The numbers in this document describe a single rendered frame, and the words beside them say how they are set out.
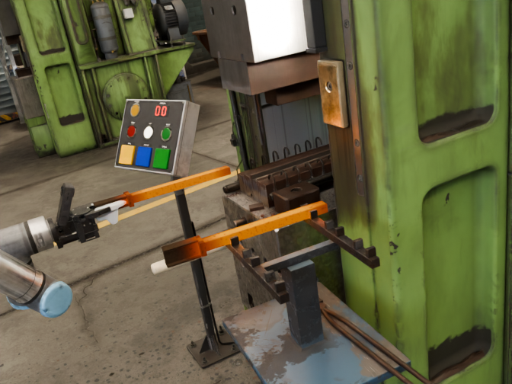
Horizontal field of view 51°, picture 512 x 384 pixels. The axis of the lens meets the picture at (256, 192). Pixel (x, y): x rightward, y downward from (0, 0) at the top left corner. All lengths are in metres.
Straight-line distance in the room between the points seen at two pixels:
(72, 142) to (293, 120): 4.75
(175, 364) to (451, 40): 1.83
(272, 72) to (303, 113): 0.42
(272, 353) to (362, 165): 0.53
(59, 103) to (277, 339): 5.37
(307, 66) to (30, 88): 5.20
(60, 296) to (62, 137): 5.08
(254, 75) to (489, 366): 1.20
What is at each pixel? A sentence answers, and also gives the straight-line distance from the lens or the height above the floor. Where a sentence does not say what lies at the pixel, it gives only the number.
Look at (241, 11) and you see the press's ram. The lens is 1.52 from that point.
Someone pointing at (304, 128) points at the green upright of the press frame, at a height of 1.04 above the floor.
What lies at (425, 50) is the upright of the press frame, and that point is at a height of 1.35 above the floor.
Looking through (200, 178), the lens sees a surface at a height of 1.05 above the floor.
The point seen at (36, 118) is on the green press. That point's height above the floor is 0.45.
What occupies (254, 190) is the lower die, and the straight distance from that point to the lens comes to 1.74.
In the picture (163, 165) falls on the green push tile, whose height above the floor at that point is 0.99.
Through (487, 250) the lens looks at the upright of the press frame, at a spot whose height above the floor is 0.72.
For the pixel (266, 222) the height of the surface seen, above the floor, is 1.04.
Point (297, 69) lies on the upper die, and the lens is 1.64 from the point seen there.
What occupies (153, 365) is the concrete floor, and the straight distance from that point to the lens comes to 2.67.
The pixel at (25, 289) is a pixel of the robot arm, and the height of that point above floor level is 0.98.
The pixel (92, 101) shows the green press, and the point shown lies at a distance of 6.43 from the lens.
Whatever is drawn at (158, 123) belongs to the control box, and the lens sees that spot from 2.11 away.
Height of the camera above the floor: 1.59
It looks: 22 degrees down
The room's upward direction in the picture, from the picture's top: 9 degrees counter-clockwise
